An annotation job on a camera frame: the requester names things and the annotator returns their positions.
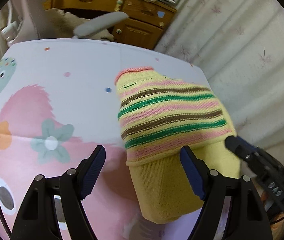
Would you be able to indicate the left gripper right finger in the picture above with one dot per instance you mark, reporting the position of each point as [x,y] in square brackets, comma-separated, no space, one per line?
[210,186]

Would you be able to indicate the white leaf print curtain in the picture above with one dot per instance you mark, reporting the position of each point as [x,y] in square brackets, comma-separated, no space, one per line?
[239,45]

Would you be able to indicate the yellow striped knit cardigan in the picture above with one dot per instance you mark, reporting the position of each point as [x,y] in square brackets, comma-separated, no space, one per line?
[158,116]

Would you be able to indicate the cartoon print bed sheet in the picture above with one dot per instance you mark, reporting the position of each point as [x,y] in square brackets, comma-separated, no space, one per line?
[58,101]

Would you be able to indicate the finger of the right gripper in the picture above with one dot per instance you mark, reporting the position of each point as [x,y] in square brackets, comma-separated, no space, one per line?
[241,148]

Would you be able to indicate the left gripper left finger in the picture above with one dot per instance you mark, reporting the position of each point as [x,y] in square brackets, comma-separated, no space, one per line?
[75,185]

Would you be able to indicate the white ergonomic office chair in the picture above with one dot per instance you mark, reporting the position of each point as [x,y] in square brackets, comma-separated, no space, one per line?
[28,20]

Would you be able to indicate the beige cloth on chair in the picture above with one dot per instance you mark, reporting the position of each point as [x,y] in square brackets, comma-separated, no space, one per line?
[64,24]

